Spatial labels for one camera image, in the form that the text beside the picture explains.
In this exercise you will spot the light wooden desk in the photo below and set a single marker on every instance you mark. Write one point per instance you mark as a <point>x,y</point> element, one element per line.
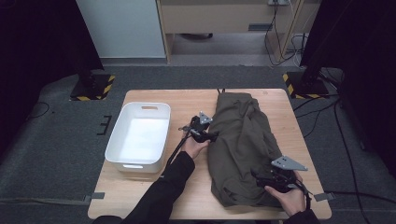
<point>211,18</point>

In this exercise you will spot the dark curtain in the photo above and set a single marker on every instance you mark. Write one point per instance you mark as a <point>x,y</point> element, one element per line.
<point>367,46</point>
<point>37,46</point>

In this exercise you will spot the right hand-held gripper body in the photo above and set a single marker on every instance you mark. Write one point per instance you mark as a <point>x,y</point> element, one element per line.
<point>281,179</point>

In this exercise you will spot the black stand with striped base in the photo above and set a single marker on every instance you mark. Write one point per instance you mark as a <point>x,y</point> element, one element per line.
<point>308,85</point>
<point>91,87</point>

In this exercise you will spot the grey tape piece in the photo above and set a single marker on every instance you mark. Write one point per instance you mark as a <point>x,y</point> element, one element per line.
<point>97,195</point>
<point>323,196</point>

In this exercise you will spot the white power strip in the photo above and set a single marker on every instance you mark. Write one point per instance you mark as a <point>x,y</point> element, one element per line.
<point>278,2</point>

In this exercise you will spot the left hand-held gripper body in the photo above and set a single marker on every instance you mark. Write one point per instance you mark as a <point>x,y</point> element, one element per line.
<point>199,130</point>

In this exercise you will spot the white plastic bin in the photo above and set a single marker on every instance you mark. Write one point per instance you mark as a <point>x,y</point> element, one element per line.
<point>140,140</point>

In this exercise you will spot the olive green pants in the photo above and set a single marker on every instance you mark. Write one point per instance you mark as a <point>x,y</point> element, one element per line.
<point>243,143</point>

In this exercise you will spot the person's left hand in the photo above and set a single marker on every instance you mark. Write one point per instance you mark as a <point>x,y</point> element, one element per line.
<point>193,149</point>

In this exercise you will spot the white cabinet panel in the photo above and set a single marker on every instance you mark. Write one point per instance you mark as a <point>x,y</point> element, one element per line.
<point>121,28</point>

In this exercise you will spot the person's right hand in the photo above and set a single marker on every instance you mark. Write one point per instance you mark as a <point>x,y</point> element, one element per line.
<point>292,200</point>

